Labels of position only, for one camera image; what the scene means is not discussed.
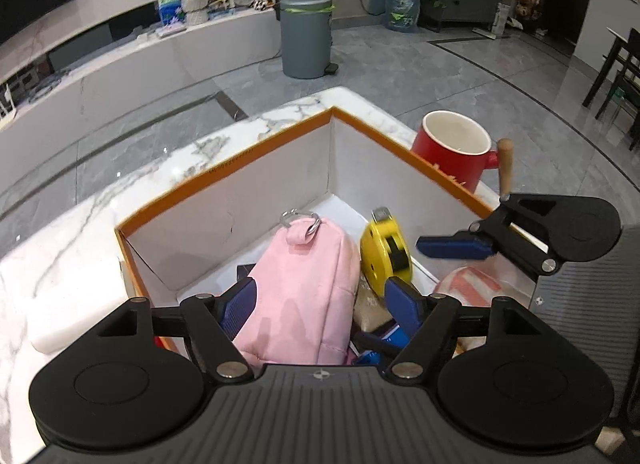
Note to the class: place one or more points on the grey trash bin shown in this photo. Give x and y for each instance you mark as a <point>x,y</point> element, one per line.
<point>305,39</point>

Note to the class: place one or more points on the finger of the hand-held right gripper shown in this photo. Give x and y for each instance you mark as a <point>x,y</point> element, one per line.
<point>374,344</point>
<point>450,247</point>

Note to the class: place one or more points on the white woven basket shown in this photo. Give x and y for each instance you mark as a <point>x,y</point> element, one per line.
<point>196,12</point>

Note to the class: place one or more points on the white router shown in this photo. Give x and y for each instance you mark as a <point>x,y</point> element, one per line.
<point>6,104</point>

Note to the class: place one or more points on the pink striped packet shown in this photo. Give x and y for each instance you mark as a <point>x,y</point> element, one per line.
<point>470,284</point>

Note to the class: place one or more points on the orange cardboard box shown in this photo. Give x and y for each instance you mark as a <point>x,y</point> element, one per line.
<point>250,194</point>

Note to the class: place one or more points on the pink fabric pouch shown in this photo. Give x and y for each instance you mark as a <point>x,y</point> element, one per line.
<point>310,289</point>

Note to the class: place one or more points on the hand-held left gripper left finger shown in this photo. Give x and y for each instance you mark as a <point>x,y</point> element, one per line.
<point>239,305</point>

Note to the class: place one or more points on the dark wooden chair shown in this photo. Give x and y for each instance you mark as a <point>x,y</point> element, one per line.
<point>615,79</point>

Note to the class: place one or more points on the red cup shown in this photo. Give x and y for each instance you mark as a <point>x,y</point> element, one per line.
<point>450,164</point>

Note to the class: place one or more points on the blue tissue box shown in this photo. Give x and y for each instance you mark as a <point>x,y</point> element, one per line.
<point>170,13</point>

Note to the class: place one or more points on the white rectangular case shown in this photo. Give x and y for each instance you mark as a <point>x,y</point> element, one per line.
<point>75,314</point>

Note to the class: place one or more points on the yellow tape measure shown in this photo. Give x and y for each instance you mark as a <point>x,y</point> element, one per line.
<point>375,249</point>

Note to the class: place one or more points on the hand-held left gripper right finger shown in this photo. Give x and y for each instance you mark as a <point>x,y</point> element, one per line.
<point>405,306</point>

